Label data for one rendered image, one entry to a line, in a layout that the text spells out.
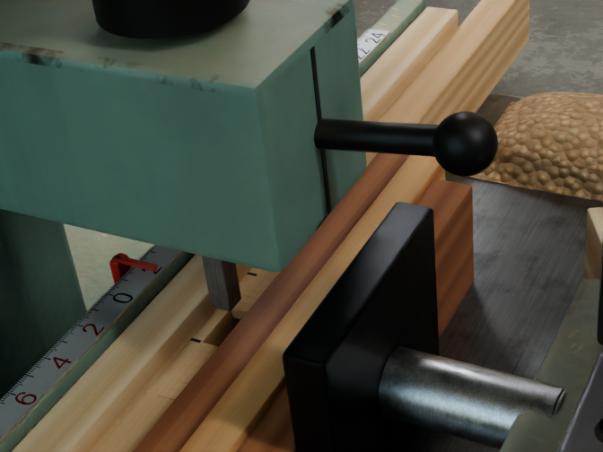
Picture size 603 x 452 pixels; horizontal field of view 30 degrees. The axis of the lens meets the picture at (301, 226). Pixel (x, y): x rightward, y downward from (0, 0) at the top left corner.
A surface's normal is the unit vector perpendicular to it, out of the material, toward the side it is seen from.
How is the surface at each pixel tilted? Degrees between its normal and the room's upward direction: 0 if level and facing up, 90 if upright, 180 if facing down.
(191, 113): 90
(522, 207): 0
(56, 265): 90
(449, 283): 90
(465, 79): 90
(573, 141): 35
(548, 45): 0
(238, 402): 0
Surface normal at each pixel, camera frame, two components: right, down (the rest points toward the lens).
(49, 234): 0.88, 0.18
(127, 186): -0.46, 0.54
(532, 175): -0.47, 0.11
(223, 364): -0.10, -0.82
